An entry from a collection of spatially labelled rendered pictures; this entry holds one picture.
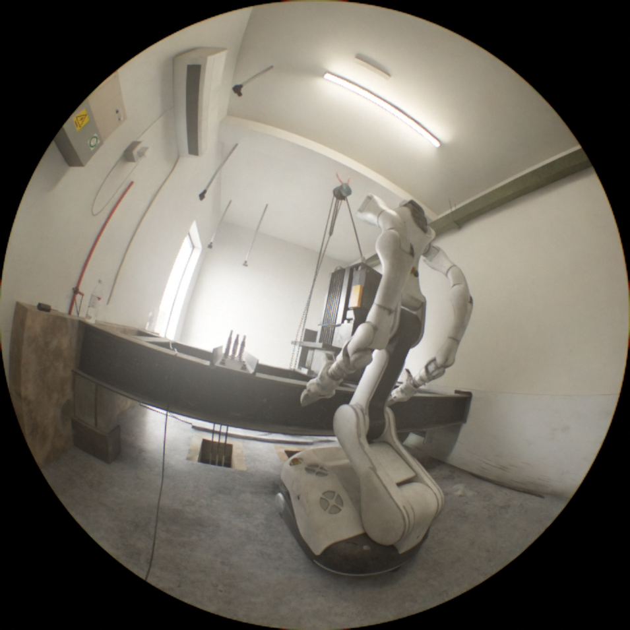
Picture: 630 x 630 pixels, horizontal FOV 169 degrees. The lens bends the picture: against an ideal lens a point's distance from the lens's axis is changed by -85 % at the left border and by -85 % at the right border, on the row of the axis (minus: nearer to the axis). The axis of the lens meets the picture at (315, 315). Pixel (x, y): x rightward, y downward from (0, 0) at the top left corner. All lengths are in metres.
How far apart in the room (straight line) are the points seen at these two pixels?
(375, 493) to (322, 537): 0.22
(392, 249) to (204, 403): 0.94
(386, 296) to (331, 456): 0.80
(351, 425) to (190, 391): 0.69
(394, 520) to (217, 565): 0.59
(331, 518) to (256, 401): 0.60
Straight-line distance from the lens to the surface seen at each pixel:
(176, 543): 0.96
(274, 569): 0.93
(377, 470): 0.75
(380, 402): 0.89
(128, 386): 1.13
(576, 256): 2.20
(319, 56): 2.16
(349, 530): 0.83
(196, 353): 1.78
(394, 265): 0.58
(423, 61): 2.15
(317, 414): 1.12
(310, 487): 0.80
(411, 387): 1.02
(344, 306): 1.72
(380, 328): 0.58
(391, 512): 0.72
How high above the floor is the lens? 0.78
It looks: 12 degrees up
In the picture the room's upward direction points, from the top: 12 degrees clockwise
